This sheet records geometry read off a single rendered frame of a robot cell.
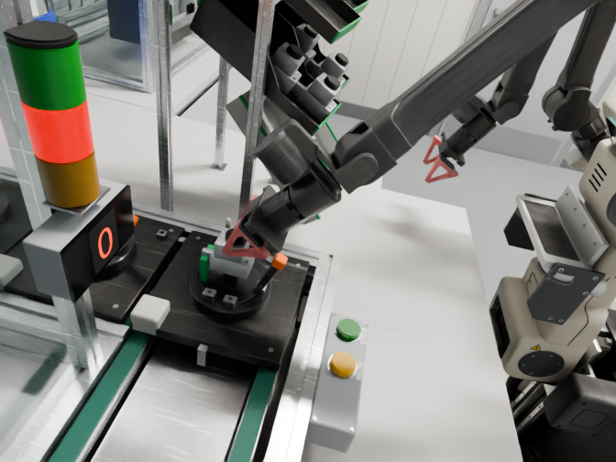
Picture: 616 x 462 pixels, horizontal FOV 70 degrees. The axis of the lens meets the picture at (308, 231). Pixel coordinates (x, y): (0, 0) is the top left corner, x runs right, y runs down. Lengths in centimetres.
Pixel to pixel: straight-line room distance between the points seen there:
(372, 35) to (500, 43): 311
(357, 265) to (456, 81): 57
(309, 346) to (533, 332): 63
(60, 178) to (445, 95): 44
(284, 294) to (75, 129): 47
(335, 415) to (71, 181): 46
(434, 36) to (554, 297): 289
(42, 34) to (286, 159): 29
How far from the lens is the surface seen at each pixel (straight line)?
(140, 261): 83
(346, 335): 75
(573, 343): 122
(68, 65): 41
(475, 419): 90
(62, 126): 43
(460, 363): 95
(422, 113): 58
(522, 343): 119
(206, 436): 69
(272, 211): 62
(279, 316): 75
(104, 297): 78
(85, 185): 47
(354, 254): 107
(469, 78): 60
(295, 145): 57
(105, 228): 51
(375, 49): 372
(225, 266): 71
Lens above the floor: 155
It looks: 39 degrees down
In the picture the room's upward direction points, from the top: 13 degrees clockwise
